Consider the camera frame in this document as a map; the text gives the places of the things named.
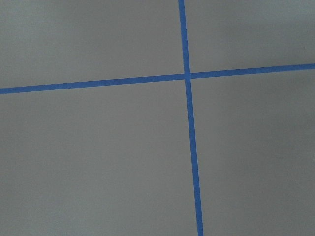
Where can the left crossing blue tape strip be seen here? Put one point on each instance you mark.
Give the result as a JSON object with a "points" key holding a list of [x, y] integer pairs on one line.
{"points": [[190, 112]]}

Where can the long blue tape strip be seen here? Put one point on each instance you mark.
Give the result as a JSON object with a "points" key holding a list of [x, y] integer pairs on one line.
{"points": [[158, 78]]}

